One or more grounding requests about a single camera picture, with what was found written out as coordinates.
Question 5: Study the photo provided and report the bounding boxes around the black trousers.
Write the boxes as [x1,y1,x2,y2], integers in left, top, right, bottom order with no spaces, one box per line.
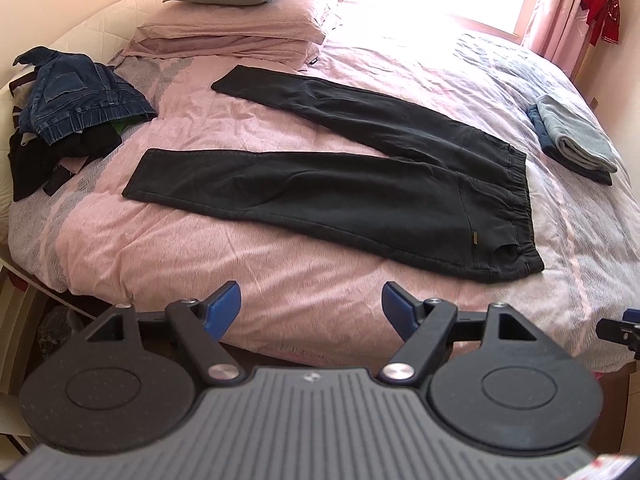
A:
[121,64,547,284]

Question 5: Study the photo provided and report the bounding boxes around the pink and grey quilt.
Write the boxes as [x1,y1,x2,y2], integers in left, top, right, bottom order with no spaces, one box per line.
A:
[1,0,639,373]

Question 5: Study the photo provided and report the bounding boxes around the folded grey garment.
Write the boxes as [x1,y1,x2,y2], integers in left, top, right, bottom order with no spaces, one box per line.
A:
[536,96,618,174]

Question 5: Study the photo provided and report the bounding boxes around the folded navy garment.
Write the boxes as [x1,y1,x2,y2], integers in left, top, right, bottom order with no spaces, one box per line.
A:
[526,105,612,186]

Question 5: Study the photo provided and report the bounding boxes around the black clothes pile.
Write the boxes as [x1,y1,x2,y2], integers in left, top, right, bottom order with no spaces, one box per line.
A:
[8,119,127,202]

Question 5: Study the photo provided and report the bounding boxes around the blue denim jeans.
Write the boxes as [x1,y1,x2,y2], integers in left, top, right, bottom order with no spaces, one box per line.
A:
[13,47,157,145]

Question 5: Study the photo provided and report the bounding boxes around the pink curtain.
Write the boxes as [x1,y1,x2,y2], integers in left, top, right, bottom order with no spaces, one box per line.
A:
[520,0,589,76]

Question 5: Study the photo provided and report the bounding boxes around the pink pillow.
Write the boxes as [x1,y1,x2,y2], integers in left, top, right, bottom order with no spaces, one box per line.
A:
[122,0,341,70]

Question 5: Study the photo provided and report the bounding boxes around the red hanging ornament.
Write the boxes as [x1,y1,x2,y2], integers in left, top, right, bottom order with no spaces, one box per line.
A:
[580,0,620,47]

